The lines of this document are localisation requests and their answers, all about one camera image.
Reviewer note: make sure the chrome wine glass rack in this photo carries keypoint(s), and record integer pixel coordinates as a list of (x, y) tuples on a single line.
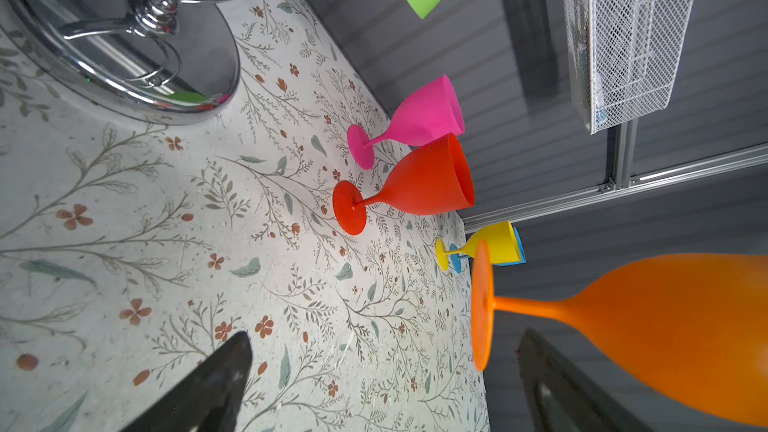
[(169, 62)]

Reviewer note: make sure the white wire mesh basket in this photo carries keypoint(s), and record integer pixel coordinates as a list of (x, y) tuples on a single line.
[(623, 57)]

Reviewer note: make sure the pink wine glass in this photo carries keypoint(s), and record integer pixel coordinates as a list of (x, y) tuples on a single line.
[(426, 115)]

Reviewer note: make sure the yellow wine glass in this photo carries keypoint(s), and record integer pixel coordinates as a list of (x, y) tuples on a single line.
[(492, 246)]

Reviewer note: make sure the blue wine glass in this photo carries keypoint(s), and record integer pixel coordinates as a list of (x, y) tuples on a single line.
[(521, 249)]

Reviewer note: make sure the red wine glass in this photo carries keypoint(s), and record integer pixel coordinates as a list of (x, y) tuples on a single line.
[(432, 179)]

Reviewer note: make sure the orange wine glass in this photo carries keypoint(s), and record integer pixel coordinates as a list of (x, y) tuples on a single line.
[(691, 326)]

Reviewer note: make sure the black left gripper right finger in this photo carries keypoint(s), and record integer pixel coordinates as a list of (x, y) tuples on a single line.
[(563, 398)]

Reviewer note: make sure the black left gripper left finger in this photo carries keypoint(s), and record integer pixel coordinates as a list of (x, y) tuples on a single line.
[(209, 398)]

